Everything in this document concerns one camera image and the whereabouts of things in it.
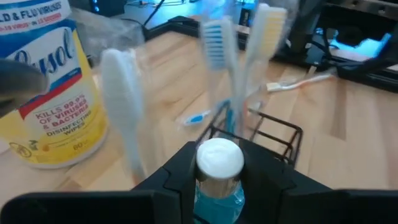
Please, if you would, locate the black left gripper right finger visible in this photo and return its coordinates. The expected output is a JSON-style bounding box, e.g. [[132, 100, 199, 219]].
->
[[239, 138, 398, 224]]

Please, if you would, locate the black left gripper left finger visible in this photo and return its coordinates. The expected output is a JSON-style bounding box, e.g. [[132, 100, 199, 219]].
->
[[0, 141, 197, 224]]

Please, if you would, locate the blue mouthwash bottle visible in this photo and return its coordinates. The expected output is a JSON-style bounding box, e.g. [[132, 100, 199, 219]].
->
[[193, 138, 246, 224]]

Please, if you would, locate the blue bagged toothbrush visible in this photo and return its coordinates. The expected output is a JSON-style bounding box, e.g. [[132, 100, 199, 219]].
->
[[200, 17, 246, 138], [177, 108, 214, 127]]

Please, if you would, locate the yellow disinfecting wipes canister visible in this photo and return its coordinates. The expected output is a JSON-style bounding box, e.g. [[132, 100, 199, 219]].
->
[[0, 0, 109, 169]]

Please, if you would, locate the black wire caddy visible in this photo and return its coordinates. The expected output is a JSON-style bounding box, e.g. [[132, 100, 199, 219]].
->
[[197, 98, 305, 170]]

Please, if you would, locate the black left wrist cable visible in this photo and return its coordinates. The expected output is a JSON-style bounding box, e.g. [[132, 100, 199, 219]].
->
[[0, 58, 49, 118]]

